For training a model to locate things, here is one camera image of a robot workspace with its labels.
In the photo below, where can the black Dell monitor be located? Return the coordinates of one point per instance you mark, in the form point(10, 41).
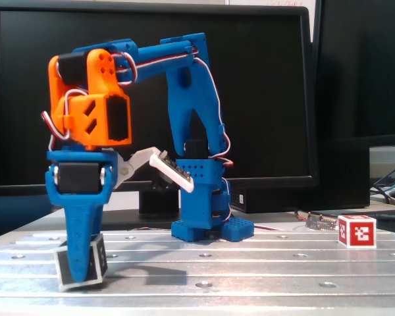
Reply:
point(266, 98)

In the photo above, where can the red marker cube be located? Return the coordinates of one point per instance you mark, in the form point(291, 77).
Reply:
point(358, 233)

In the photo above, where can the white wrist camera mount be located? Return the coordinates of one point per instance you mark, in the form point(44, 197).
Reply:
point(171, 173)

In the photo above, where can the blue gripper body black servo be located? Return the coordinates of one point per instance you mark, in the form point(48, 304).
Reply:
point(79, 176)

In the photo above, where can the small bare circuit board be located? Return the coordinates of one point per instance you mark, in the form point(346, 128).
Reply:
point(319, 223)

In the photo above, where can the blue chair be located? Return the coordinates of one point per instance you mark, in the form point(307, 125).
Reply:
point(19, 214)

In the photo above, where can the aluminium slotted base plate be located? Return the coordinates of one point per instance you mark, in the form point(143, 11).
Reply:
point(217, 273)

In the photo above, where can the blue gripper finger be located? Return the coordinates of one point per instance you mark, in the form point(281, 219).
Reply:
point(80, 230)

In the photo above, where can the black marker cube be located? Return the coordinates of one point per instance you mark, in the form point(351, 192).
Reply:
point(63, 270)

